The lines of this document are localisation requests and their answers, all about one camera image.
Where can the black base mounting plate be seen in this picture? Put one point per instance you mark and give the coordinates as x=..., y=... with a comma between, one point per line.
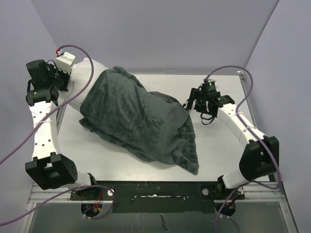
x=159, y=197

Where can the zebra and grey pillowcase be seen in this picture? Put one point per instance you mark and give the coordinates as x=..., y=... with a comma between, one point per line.
x=151, y=125

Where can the white pillow insert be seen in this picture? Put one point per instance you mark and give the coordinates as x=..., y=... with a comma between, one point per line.
x=79, y=77

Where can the aluminium frame rail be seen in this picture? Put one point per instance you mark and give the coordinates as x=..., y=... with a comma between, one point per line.
x=253, y=192

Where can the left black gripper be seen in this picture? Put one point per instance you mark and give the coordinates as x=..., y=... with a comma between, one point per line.
x=66, y=76

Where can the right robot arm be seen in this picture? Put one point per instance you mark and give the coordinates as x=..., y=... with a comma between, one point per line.
x=261, y=153

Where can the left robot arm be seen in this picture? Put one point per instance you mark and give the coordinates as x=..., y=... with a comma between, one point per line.
x=49, y=168

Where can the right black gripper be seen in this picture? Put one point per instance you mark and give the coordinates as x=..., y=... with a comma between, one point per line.
x=196, y=94

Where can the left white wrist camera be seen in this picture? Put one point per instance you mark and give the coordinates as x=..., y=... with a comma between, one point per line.
x=65, y=62

